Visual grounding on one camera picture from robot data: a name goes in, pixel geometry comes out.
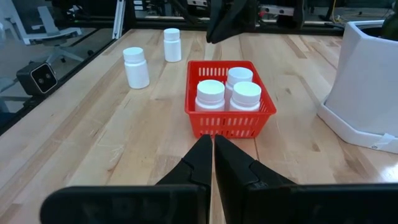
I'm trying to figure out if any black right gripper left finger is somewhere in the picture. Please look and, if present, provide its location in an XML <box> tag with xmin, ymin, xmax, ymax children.
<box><xmin>155</xmin><ymin>134</ymin><xmax>214</xmax><ymax>224</ymax></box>

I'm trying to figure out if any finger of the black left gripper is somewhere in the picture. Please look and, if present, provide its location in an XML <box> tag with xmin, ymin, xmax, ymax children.
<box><xmin>211</xmin><ymin>0</ymin><xmax>259</xmax><ymax>44</ymax></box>
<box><xmin>205</xmin><ymin>0</ymin><xmax>229</xmax><ymax>44</ymax></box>

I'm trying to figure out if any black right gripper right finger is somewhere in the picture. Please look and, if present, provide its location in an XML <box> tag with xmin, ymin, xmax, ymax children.
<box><xmin>214</xmin><ymin>134</ymin><xmax>296</xmax><ymax>224</ymax></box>

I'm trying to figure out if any white pill bottle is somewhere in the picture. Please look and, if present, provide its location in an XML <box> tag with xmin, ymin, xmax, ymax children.
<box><xmin>229</xmin><ymin>81</ymin><xmax>262</xmax><ymax>112</ymax></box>
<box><xmin>163</xmin><ymin>27</ymin><xmax>182</xmax><ymax>63</ymax></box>
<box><xmin>224</xmin><ymin>67</ymin><xmax>254</xmax><ymax>110</ymax></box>
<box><xmin>122</xmin><ymin>46</ymin><xmax>150</xmax><ymax>90</ymax></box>
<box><xmin>195</xmin><ymin>79</ymin><xmax>226</xmax><ymax>112</ymax></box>

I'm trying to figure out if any red plastic basket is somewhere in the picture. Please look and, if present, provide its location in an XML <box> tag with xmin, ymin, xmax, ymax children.
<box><xmin>184</xmin><ymin>60</ymin><xmax>277</xmax><ymax>140</ymax></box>

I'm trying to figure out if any white hexagonal plant pot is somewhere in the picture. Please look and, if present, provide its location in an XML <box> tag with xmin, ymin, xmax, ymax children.
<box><xmin>317</xmin><ymin>20</ymin><xmax>398</xmax><ymax>155</ymax></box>

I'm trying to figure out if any black aluminium table frame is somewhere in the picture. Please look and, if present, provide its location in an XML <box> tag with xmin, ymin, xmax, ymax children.
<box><xmin>124</xmin><ymin>0</ymin><xmax>346</xmax><ymax>35</ymax></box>

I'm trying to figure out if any silver aluminium post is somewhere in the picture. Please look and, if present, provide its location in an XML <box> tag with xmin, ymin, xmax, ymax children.
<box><xmin>111</xmin><ymin>0</ymin><xmax>126</xmax><ymax>40</ymax></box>

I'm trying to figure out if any black table edge rail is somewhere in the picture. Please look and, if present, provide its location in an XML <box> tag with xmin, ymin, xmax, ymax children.
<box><xmin>0</xmin><ymin>27</ymin><xmax>130</xmax><ymax>137</ymax></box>

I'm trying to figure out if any black box camera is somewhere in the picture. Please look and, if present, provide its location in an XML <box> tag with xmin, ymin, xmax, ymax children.
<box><xmin>16</xmin><ymin>61</ymin><xmax>59</xmax><ymax>96</ymax></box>

